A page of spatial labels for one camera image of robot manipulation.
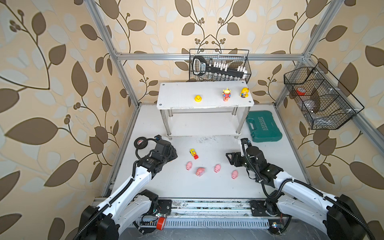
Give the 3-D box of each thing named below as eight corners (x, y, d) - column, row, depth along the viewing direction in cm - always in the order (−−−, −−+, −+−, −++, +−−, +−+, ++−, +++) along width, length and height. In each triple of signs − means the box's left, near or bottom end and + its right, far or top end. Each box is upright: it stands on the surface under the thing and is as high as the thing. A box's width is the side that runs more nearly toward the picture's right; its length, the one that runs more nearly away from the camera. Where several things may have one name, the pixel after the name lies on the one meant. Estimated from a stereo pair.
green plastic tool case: (252, 141, 100) (254, 137, 96) (244, 114, 117) (246, 109, 113) (281, 141, 100) (284, 137, 96) (269, 113, 117) (271, 109, 113)
